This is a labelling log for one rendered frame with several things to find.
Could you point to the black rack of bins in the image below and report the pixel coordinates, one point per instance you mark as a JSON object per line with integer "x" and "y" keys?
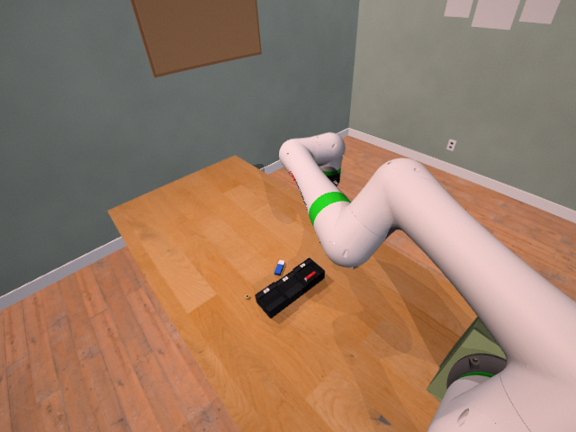
{"x": 295, "y": 287}

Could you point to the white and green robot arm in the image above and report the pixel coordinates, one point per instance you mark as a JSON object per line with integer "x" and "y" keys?
{"x": 533, "y": 322}

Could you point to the blue and white eraser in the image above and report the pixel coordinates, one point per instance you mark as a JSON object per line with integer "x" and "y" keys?
{"x": 279, "y": 267}

